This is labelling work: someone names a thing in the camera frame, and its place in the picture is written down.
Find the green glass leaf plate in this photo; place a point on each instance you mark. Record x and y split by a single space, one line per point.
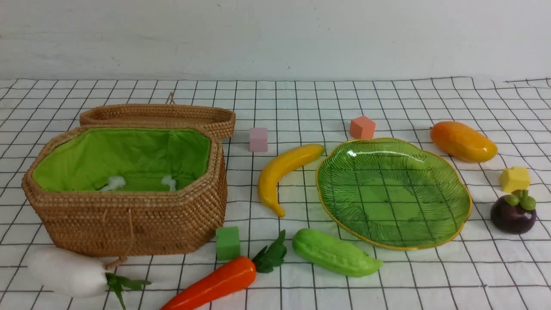
392 194

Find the green foam cube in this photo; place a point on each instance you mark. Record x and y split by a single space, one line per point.
228 243

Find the green toy cucumber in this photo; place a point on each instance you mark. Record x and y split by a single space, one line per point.
334 254

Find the checkered white tablecloth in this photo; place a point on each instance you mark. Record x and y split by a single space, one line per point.
484 268

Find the pink foam cube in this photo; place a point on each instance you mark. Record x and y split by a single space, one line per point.
258 139

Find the yellow toy banana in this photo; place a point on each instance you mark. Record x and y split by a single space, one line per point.
279 167

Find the orange foam cube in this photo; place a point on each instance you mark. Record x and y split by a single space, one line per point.
362 128

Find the purple toy mangosteen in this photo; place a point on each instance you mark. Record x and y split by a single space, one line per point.
514 213

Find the woven wicker basket lid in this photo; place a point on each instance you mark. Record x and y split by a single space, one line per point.
219 122

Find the orange toy carrot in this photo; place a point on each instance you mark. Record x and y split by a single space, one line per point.
236 275

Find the yellow foam cube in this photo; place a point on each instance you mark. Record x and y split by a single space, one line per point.
514 178

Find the orange toy mango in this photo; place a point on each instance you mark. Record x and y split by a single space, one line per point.
462 142

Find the white toy radish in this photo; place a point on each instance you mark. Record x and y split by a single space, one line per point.
78 276

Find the woven wicker basket green lining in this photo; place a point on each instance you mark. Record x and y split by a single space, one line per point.
117 190

